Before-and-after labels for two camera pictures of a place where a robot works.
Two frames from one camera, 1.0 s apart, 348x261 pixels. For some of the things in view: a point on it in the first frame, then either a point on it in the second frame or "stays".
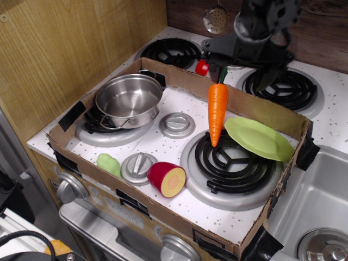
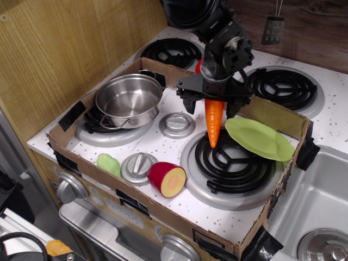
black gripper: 260,39 to 219,79
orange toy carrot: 218,97 stays
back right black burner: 292,90 stays
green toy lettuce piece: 109,163 stays
